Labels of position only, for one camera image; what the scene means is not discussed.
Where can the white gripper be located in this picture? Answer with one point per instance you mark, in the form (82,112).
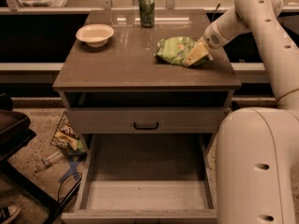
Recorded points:
(212,38)

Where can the green jalapeno chip bag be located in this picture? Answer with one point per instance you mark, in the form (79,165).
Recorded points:
(174,50)

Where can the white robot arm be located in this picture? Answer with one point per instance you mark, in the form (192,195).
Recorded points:
(257,147)

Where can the open lower drawer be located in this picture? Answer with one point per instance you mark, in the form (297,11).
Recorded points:
(145,179)

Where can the chip bag on floor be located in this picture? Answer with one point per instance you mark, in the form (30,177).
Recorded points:
(66,139)

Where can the green soda can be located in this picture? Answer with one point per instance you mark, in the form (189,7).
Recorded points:
(146,12)

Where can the white paper bowl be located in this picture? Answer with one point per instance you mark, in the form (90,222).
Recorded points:
(95,35)

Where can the clear plastic bottle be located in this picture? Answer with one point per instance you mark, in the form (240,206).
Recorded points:
(46,162)

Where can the black chair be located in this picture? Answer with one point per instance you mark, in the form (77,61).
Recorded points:
(14,135)

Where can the black and white sneaker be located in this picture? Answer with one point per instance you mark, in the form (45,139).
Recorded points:
(9,213)

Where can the closed drawer with black handle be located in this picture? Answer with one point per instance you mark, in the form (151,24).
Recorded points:
(145,120)

